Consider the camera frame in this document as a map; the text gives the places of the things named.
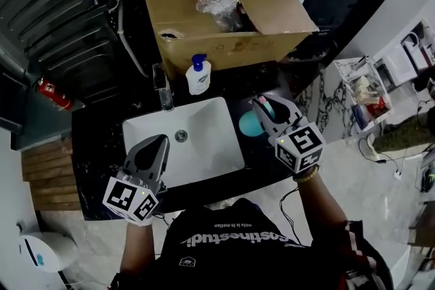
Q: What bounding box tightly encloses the chrome faucet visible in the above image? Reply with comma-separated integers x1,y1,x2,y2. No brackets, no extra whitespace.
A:
152,62,175,112

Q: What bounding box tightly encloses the person's left forearm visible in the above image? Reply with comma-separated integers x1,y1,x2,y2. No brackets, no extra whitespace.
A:
118,222,156,285

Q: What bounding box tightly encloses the black marble table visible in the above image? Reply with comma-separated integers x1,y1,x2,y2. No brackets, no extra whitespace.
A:
70,59,329,222

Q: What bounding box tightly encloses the wooden slatted platform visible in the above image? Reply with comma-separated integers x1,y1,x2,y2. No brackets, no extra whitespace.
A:
21,138,83,212

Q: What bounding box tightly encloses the white round bin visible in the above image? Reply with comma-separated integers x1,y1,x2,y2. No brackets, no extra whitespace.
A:
18,230,80,273

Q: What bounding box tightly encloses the dark green mat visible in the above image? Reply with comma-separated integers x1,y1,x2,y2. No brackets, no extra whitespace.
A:
371,111,435,156

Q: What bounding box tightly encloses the white pump soap bottle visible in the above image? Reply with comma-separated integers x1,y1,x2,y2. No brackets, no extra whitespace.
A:
184,54,213,96

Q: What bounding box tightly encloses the white marble-pattern box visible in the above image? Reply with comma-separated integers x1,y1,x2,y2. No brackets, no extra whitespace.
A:
334,56,394,130

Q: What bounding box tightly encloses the grey drain hose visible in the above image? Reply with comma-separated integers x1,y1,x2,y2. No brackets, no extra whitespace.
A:
114,0,150,78

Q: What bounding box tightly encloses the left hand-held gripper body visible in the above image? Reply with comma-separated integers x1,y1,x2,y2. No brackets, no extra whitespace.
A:
102,166,168,224

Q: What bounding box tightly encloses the beaded bracelet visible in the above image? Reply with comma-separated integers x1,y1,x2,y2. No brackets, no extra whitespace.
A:
292,164,320,183

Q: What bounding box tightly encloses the red fire extinguisher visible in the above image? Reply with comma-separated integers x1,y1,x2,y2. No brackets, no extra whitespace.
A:
35,76,75,112

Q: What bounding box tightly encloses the white wristband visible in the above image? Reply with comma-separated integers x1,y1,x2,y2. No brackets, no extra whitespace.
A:
127,216,154,228

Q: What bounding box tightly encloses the person's right forearm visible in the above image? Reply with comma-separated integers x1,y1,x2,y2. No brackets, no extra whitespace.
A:
294,168,348,242

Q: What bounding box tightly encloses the person's black printed shirt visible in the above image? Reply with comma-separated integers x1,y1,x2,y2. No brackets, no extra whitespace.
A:
107,197,396,290

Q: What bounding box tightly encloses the white rectangular sink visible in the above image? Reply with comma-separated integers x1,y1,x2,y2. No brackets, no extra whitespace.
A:
121,96,246,189

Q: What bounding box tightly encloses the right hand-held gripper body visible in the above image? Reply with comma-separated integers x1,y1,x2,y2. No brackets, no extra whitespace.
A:
267,116,328,175

